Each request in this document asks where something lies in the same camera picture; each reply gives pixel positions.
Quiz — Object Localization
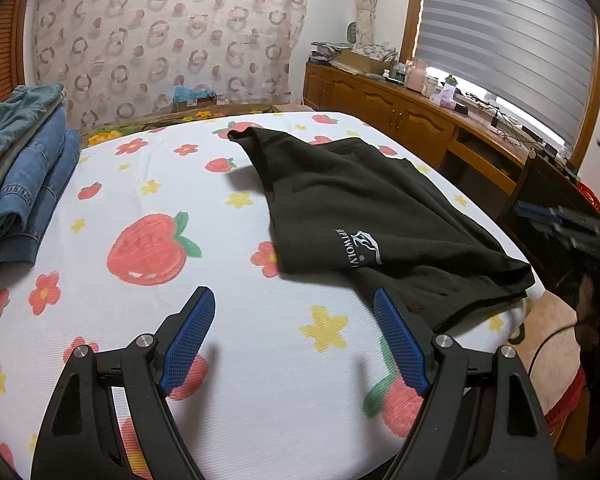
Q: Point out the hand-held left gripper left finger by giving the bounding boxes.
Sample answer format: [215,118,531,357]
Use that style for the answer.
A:
[30,286,217,480]

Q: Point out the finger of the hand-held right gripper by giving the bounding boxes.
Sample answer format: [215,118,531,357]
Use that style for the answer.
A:
[540,227,600,266]
[514,201,600,235]

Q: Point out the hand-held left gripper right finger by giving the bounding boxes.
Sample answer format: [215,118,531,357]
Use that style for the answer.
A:
[373,287,556,480]

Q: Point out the black t-shirt with logo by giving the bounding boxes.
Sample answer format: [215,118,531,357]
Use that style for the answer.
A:
[227,126,537,332]

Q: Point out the folded teal denim pants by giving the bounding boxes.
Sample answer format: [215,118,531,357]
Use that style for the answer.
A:
[0,83,66,181]

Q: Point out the white plastic bag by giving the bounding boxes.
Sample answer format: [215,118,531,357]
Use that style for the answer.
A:
[430,85,458,109]

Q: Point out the red cloth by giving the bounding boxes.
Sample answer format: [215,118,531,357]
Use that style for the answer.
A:
[545,365,587,421]

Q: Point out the strawberry print bed sheet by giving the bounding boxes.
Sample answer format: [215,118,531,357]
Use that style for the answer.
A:
[0,110,531,480]

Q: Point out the striped window blind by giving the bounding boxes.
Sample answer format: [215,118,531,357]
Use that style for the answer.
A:
[412,0,598,153]

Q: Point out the pink container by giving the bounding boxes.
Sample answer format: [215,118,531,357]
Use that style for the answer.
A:
[405,60,428,93]

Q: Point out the wooden sideboard cabinet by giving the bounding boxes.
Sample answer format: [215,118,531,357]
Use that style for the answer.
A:
[302,60,581,221]

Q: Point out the folded blue jeans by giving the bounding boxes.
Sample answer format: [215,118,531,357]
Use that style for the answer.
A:
[0,107,68,256]
[0,127,83,273]

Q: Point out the floral blanket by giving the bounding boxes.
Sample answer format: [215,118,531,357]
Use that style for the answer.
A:
[80,104,311,148]

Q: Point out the patterned folded cloth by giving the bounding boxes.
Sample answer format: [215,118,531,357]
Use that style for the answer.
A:
[354,44,397,61]
[310,40,347,60]

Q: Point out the cardboard box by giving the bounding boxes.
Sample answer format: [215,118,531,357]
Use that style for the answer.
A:
[337,50,387,75]

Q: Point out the blue packet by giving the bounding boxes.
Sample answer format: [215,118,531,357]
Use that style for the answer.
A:
[172,85,217,111]

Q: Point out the beige lace curtain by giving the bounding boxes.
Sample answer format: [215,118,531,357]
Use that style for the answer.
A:
[352,0,386,46]

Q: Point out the circle patterned curtain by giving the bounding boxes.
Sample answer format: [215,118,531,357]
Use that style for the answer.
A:
[30,0,308,128]

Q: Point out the brown wooden wardrobe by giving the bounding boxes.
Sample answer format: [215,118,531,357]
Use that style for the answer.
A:
[0,0,33,111]

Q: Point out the black cable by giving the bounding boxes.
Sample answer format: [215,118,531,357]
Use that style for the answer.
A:
[480,104,531,145]

